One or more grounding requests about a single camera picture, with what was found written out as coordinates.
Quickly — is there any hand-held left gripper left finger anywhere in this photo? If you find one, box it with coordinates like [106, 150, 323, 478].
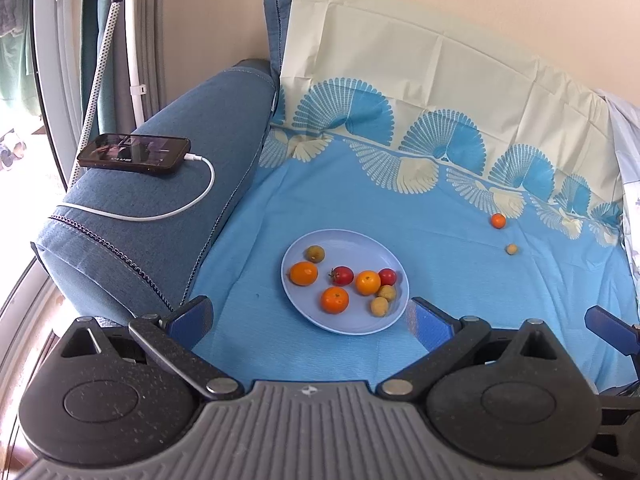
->
[55, 296, 246, 402]

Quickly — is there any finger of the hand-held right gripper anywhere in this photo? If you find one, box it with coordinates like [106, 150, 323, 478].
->
[584, 305, 640, 349]

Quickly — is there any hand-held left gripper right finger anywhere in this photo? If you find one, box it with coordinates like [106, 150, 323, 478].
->
[376, 297, 573, 402]

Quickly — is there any lavender plastic plate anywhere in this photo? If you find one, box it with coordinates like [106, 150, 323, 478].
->
[280, 229, 410, 336]

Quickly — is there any blue fan-patterned bedsheet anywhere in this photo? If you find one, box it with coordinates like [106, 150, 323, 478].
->
[187, 0, 640, 396]

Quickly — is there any blue denim sofa armrest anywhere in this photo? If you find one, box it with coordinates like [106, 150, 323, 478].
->
[30, 0, 296, 331]

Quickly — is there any pale blue patterned blanket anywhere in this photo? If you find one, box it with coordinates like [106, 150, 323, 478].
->
[595, 87, 640, 286]

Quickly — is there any black smartphone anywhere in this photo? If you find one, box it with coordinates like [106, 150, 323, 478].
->
[77, 133, 192, 177]

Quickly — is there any white dotted pole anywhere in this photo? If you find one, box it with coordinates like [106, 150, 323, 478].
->
[67, 0, 126, 188]

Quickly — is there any teal curtain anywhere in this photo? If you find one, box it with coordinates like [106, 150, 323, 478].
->
[80, 0, 118, 136]

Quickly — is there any white pipe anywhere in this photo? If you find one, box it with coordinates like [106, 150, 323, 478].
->
[122, 0, 149, 126]

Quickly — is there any green hanging garment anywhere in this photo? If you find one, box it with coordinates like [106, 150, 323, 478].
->
[0, 35, 38, 106]

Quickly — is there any white charging cable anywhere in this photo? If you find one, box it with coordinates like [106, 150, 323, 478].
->
[57, 154, 216, 222]

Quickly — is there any white window frame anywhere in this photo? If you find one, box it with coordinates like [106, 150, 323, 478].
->
[30, 0, 86, 181]

